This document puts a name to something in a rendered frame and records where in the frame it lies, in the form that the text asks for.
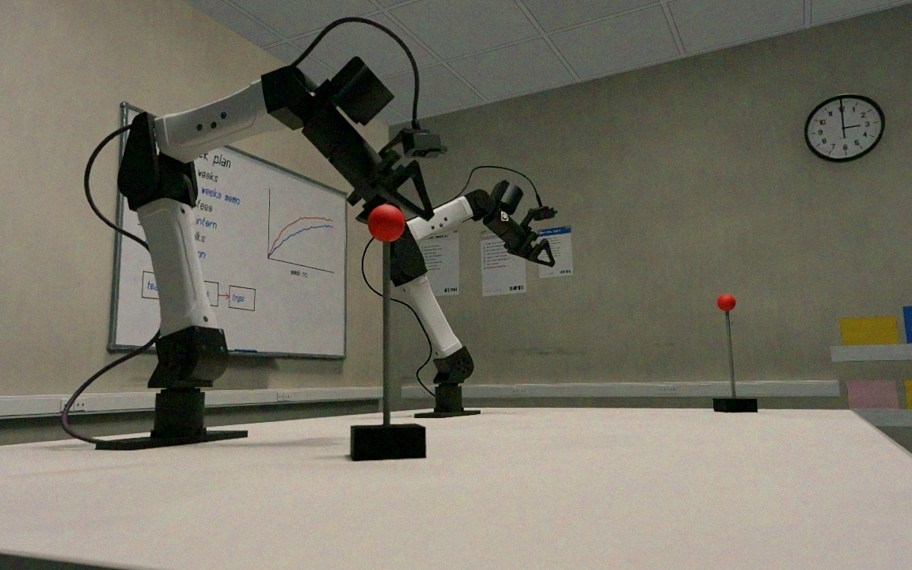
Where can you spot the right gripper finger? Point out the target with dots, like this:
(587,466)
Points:
(379,201)
(389,191)

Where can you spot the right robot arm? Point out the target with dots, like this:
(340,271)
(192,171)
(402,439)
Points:
(192,351)

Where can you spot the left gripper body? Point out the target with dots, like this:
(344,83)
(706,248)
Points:
(518,237)

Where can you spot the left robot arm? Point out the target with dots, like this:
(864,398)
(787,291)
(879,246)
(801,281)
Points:
(407,271)

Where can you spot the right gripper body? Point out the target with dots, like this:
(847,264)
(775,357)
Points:
(366,170)

